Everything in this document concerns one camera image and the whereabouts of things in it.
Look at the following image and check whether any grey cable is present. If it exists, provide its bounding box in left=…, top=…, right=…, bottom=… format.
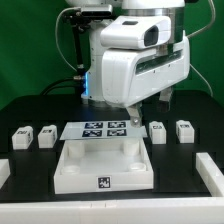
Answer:
left=54, top=6, right=81, bottom=73
left=184, top=0, right=216, bottom=98

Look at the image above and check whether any grey cable right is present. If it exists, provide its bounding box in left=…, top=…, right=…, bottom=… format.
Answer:
left=184, top=0, right=216, bottom=98

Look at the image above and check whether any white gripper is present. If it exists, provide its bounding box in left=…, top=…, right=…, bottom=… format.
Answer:
left=100, top=16, right=190, bottom=127

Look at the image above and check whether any white right fence block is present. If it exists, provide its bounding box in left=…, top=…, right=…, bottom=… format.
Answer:
left=196, top=153, right=224, bottom=197

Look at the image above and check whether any white square tabletop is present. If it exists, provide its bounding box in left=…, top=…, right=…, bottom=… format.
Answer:
left=54, top=138, right=154, bottom=194

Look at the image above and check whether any white front fence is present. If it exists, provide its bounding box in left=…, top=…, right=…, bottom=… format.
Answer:
left=0, top=197, right=224, bottom=224

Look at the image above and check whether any white left fence block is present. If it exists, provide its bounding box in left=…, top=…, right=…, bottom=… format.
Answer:
left=0, top=159, right=10, bottom=189

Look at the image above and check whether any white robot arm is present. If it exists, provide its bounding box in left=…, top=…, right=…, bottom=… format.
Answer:
left=65, top=0, right=190, bottom=127

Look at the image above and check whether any white tag plate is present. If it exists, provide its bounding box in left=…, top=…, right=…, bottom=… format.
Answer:
left=60, top=120, right=147, bottom=140

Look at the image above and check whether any black cable bundle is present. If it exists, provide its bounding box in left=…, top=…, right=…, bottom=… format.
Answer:
left=40, top=77, right=84, bottom=96

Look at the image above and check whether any white fence block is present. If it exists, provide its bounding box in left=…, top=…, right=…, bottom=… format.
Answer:
left=0, top=159, right=10, bottom=189
left=196, top=153, right=224, bottom=197

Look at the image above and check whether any grey cable left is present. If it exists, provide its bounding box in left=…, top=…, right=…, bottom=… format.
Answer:
left=54, top=6, right=81, bottom=73

